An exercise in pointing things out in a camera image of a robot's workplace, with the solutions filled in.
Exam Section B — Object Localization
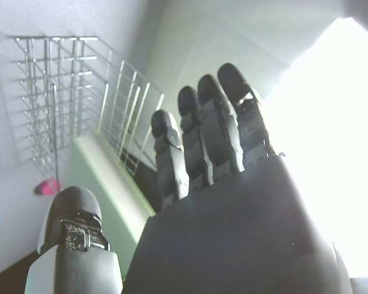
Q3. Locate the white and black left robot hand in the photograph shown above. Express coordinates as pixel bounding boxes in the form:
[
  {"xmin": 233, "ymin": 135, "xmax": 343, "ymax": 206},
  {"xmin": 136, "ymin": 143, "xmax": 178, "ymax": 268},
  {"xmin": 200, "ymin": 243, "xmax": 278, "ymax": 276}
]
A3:
[{"xmin": 24, "ymin": 62, "xmax": 353, "ymax": 294}]

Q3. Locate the light green book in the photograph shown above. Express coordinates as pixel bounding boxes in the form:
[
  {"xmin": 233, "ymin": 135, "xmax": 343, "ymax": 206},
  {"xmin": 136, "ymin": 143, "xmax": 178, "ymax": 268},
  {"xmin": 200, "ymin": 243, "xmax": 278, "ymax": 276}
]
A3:
[{"xmin": 66, "ymin": 131, "xmax": 158, "ymax": 246}]

